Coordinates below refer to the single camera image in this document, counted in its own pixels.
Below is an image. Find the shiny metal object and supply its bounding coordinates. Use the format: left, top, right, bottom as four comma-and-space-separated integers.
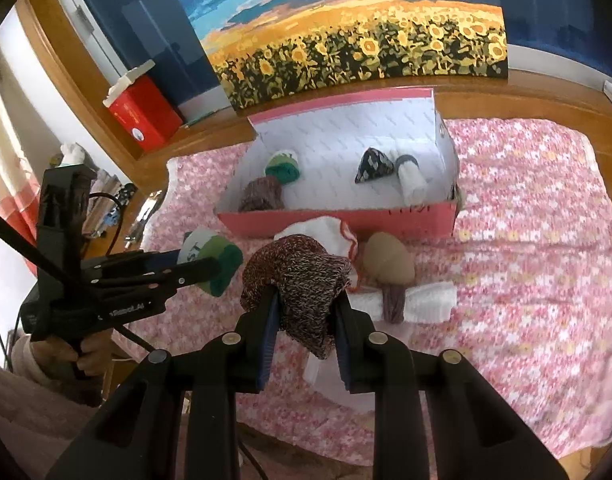
123, 190, 167, 246

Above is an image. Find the red box with white lid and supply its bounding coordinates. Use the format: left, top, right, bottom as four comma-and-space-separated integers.
103, 59, 183, 152

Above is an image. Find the white towel roll grey band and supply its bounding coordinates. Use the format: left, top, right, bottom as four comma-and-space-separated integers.
396, 154, 429, 206

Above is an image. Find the wooden window seat frame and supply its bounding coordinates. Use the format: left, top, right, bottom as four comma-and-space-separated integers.
13, 0, 612, 480

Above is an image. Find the person's left forearm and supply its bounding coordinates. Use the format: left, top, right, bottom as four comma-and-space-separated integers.
8, 332, 104, 408

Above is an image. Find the white mesh cloth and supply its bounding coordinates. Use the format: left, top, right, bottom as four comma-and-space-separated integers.
301, 310, 382, 413

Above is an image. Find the pink floral blanket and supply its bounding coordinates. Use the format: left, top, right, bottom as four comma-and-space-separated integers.
113, 117, 612, 461

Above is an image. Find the pink cardboard shoe box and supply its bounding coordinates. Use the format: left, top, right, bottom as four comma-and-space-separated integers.
215, 87, 461, 241

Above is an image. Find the person's left hand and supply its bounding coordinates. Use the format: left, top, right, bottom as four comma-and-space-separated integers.
61, 327, 115, 379

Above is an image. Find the dark patterned sock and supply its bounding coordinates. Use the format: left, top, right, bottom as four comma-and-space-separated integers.
354, 146, 398, 184

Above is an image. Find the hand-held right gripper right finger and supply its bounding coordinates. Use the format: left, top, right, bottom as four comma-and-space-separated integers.
335, 301, 569, 480

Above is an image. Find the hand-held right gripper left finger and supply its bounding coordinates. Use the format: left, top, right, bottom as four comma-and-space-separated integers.
46, 286, 282, 480

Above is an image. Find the white sock red trim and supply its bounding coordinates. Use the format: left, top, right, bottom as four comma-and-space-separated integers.
273, 215, 359, 293

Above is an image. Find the green and white sock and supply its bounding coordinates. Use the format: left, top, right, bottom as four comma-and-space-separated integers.
265, 150, 301, 184
178, 227, 244, 297

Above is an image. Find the sunflower field painting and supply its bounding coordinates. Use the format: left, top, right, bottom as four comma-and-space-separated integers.
163, 0, 509, 111

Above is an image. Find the white towel roll purple band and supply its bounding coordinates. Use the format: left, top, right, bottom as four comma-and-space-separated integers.
346, 280, 457, 326

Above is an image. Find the tan stocking ball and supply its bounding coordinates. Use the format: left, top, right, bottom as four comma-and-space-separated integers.
362, 232, 416, 288

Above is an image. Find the marled brown knit sock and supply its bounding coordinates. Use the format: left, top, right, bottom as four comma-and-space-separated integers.
240, 234, 354, 361
238, 175, 285, 212

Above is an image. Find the pile of folded clothes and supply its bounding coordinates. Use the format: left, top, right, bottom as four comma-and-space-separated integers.
83, 170, 137, 238

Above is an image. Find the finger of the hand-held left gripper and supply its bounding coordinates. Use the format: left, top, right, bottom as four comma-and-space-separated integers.
92, 255, 223, 294
85, 249, 185, 274

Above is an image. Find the white plush toy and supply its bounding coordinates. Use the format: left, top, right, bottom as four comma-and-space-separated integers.
60, 142, 89, 167

